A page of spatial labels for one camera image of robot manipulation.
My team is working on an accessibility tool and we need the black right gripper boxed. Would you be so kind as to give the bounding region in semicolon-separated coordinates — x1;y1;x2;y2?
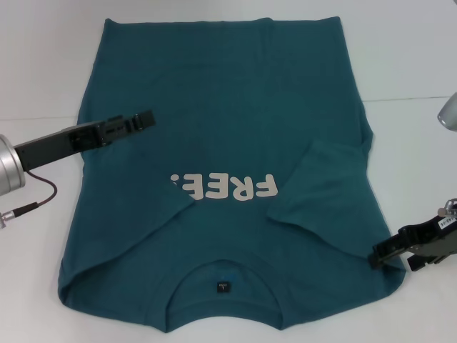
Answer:
367;209;457;272

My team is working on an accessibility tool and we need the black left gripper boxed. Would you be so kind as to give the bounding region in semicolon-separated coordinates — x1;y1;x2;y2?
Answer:
14;109;159;173

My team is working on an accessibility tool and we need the teal FREE print T-shirt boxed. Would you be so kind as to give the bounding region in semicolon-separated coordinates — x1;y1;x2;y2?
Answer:
58;16;408;324

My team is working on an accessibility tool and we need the left arm gripper cable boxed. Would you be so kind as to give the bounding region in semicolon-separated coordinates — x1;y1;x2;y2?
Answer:
0;170;59;221

